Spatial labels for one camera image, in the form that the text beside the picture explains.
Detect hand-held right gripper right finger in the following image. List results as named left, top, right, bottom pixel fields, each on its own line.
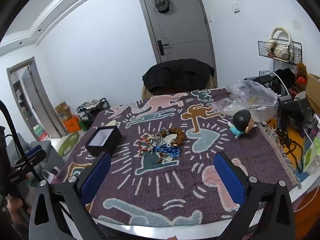
left=214, top=152, right=297, bottom=240

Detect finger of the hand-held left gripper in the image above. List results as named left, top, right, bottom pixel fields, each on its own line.
left=10, top=144, right=47, bottom=183

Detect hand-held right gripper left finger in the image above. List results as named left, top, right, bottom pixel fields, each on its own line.
left=29, top=152, right=112, bottom=240

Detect black jewelry box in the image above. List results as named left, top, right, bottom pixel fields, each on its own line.
left=84, top=126, right=123, bottom=157

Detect red string bracelet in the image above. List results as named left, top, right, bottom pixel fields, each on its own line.
left=139, top=136, right=150, bottom=157

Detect brown wooden bead bracelet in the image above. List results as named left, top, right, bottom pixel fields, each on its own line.
left=166, top=127, right=187, bottom=145

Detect blue chain bracelet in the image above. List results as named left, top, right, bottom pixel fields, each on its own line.
left=153, top=146, right=180, bottom=158

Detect grey sofa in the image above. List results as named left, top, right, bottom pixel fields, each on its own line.
left=6, top=140, right=65, bottom=180

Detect red and green boxes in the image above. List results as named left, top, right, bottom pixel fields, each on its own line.
left=32, top=125, right=48, bottom=142

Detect green rug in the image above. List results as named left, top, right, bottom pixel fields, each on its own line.
left=58, top=131, right=80, bottom=157

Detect orange box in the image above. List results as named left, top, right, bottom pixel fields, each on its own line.
left=63, top=119, right=82, bottom=132

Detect small cardboard box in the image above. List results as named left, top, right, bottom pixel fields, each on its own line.
left=55, top=102, right=75, bottom=122

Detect grey inner door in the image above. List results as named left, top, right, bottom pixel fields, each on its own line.
left=21, top=65, right=63, bottom=138

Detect grey door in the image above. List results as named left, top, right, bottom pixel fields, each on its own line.
left=136, top=0, right=217, bottom=70
left=21, top=65, right=63, bottom=138

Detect purple printed blanket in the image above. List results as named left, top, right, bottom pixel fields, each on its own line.
left=51, top=88, right=302, bottom=228

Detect shelf with small goods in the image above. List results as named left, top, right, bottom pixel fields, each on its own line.
left=11, top=80, right=33, bottom=120

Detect black-haired doll figure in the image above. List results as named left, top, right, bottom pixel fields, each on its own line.
left=227, top=110, right=256, bottom=138

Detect black shoe rack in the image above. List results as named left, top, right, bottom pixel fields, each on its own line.
left=76, top=97, right=110, bottom=130

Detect patterned cloth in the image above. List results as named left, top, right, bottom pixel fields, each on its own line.
left=82, top=99, right=100, bottom=109

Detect green tissue pack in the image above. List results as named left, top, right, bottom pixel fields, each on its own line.
left=302, top=137, right=320, bottom=175

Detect clear plastic bag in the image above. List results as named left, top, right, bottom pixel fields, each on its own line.
left=211, top=79, right=278, bottom=119

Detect black metal stand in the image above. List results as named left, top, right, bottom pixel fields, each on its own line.
left=276, top=95, right=310, bottom=140

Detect black jacket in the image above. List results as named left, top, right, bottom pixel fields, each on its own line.
left=142, top=59, right=215, bottom=92

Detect black bag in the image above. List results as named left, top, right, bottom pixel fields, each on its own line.
left=274, top=68, right=297, bottom=93

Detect large cardboard box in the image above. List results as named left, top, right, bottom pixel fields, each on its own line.
left=305, top=73, right=320, bottom=110

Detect brown plush toy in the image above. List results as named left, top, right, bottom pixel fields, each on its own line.
left=295, top=62, right=308, bottom=85

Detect white headphones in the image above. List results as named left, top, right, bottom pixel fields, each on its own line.
left=269, top=27, right=293, bottom=59

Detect grey cap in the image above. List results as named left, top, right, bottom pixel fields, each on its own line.
left=154, top=0, right=170, bottom=13

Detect thick black cable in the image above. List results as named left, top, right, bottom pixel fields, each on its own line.
left=0, top=99, right=42, bottom=182

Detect thin black cord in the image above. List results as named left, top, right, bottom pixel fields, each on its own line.
left=285, top=135, right=304, bottom=173

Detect black wire wall basket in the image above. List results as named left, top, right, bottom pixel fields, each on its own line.
left=259, top=70, right=290, bottom=98
left=258, top=40, right=302, bottom=65

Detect black door handle lock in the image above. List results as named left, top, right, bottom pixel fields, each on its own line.
left=157, top=39, right=170, bottom=56

